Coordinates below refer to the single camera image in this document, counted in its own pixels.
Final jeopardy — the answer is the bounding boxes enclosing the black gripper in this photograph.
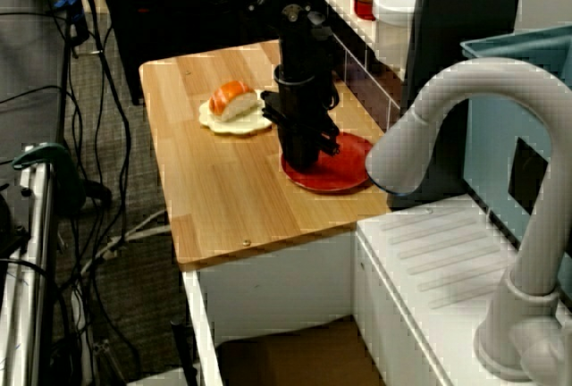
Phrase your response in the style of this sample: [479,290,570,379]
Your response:
[260,74,342,170]

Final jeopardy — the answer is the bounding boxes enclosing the red round plate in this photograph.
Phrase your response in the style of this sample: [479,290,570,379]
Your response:
[280,130,374,195]

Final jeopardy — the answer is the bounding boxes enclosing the cream scalloped plate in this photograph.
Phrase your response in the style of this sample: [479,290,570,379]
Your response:
[198,88,273,136]

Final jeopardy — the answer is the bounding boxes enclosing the toy salmon nigiri sushi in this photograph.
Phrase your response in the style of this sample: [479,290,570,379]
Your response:
[208,80,259,122]

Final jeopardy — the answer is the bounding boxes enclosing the dark tiled backsplash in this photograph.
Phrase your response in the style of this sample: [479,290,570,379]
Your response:
[328,23,403,132]

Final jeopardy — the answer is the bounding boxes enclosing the white toy kitchen cabinet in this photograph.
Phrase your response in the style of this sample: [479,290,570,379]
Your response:
[181,193,572,386]

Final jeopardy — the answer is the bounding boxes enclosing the white lidded tub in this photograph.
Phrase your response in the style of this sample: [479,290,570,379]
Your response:
[372,0,419,70]

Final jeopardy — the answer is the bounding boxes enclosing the teal plastic bin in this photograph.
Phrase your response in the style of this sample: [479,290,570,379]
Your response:
[459,23,572,280]

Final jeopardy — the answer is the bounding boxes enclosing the black stand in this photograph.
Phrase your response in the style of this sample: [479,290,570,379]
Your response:
[100,0,251,105]

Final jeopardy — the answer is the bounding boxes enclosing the dark grey upright panel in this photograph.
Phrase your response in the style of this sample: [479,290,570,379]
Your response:
[400,0,526,113]

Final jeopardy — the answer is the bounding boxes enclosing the grey toy faucet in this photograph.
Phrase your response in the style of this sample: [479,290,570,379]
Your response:
[365,55,572,382]

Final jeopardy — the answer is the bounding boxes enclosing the green clamp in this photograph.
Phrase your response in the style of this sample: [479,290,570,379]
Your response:
[11,142,88,217]

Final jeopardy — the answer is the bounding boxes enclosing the grey cable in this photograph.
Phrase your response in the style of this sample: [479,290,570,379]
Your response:
[80,209,171,274]

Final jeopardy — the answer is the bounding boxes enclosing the aluminium frame rail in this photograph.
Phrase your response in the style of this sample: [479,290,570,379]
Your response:
[0,148,57,386]

